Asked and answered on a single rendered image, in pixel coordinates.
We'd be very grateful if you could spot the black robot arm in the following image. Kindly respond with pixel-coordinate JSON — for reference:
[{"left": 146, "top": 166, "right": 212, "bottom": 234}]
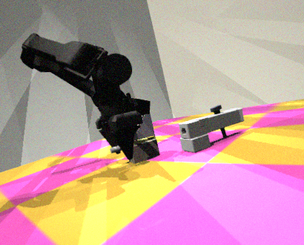
[{"left": 20, "top": 33, "right": 151, "bottom": 116}]

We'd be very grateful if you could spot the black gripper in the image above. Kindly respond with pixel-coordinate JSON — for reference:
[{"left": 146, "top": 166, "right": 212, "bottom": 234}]
[{"left": 96, "top": 89, "right": 143, "bottom": 160}]

